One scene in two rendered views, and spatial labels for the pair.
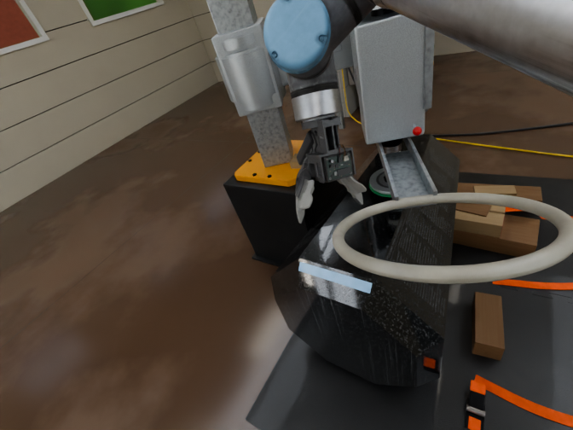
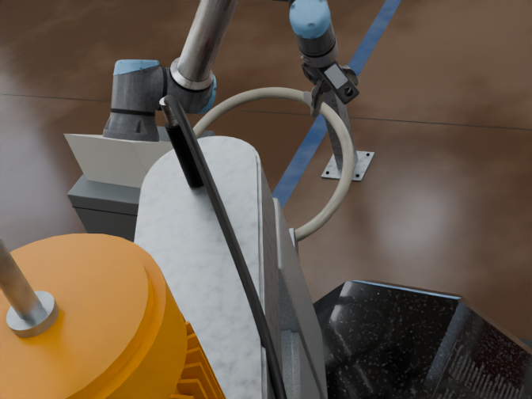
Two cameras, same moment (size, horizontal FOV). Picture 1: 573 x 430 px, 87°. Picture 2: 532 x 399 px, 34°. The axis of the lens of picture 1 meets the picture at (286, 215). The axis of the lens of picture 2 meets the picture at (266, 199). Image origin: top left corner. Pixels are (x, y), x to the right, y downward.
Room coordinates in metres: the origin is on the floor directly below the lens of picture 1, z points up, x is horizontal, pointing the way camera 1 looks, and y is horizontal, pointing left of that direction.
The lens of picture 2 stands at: (2.32, -0.56, 2.59)
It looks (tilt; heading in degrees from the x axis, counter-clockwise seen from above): 40 degrees down; 173
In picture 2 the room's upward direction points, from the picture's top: 18 degrees counter-clockwise
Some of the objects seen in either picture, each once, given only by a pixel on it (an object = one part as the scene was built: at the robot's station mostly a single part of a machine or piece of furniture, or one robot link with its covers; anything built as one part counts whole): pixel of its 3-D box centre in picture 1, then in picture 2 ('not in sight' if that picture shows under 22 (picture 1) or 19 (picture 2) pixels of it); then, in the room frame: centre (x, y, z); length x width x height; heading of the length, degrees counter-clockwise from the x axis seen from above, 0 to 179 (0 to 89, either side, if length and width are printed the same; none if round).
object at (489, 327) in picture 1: (487, 323); not in sight; (0.71, -0.80, 0.07); 0.30 x 0.12 x 0.12; 144
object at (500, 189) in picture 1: (494, 190); not in sight; (1.54, -1.49, 0.13); 0.25 x 0.10 x 0.01; 59
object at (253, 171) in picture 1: (280, 159); not in sight; (1.84, -0.08, 0.76); 0.49 x 0.49 x 0.05; 47
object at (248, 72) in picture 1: (286, 60); not in sight; (1.81, -0.28, 1.35); 0.74 x 0.34 x 0.25; 81
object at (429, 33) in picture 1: (425, 64); not in sight; (1.01, -0.61, 1.35); 0.08 x 0.03 x 0.28; 163
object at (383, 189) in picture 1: (393, 179); not in sight; (1.11, -0.52, 0.86); 0.21 x 0.21 x 0.01
